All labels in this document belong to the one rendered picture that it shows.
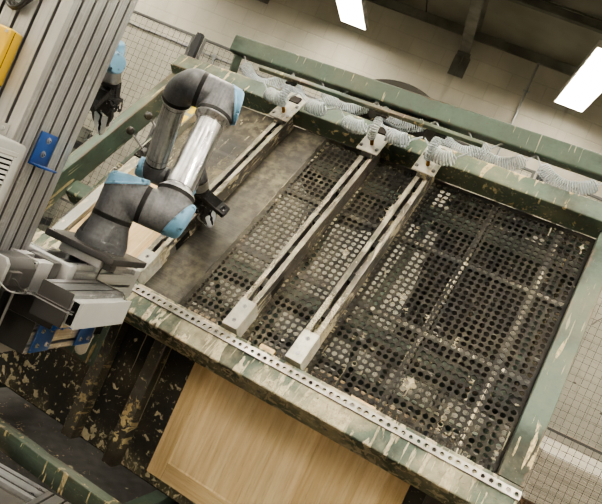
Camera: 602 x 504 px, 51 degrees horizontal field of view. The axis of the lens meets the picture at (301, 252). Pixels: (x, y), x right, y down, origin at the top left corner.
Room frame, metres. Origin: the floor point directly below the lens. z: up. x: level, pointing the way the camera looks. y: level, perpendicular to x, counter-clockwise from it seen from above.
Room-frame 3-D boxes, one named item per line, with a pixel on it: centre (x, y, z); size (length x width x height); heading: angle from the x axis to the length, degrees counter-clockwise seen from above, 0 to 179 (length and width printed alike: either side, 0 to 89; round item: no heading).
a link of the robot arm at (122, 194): (1.85, 0.54, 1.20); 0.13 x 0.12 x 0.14; 98
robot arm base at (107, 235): (1.85, 0.54, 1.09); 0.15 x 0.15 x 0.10
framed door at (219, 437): (2.26, -0.23, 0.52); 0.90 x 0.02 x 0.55; 69
